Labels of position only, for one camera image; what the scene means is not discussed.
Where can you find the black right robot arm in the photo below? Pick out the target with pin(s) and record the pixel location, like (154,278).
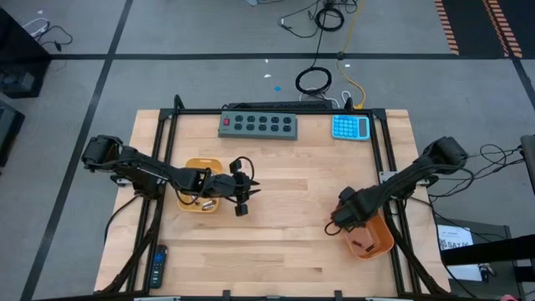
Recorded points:
(418,171)

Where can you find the orange plastic bin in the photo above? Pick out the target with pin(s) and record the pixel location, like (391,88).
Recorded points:
(382,240)

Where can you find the black equipment case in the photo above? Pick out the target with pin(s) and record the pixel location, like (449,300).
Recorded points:
(8,129)

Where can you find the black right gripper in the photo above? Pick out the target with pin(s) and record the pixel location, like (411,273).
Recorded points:
(351,209)

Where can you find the blue calculator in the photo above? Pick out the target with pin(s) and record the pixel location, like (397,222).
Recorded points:
(351,127)

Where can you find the black cabinet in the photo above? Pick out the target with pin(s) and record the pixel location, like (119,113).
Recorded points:
(16,50)

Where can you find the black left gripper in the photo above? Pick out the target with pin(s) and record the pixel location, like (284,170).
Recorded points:
(225,185)

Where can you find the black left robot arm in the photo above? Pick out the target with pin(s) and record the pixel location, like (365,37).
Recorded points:
(142,165)

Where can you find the black copper-top battery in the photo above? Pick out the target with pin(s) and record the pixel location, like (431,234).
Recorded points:
(370,249)
(358,242)

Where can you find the silver battery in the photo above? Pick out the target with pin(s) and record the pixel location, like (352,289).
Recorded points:
(209,202)
(210,207)
(192,201)

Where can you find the grey power strip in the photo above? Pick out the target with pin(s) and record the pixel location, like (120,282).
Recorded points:
(259,134)

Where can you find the white paper sign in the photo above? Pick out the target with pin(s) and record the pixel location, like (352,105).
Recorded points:
(453,234)

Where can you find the black power strip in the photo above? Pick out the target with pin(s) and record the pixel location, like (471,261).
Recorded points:
(280,105)

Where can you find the black orange-striped floor mat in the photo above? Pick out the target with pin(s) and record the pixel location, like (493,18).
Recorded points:
(468,25)

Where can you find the black remote control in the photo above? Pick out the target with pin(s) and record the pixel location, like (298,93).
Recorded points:
(159,267)

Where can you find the black side desk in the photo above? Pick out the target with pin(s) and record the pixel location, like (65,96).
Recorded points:
(493,251)

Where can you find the red object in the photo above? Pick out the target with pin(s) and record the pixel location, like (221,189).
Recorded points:
(510,298)

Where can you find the grey panel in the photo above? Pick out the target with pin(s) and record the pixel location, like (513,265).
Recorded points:
(528,163)

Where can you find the black aluminium table frame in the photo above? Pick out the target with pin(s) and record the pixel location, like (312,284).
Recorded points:
(271,111)

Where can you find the yellow plastic bin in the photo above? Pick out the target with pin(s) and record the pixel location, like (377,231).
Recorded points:
(205,165)

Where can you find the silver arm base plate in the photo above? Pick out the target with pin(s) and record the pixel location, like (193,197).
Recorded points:
(121,180)
(385,177)

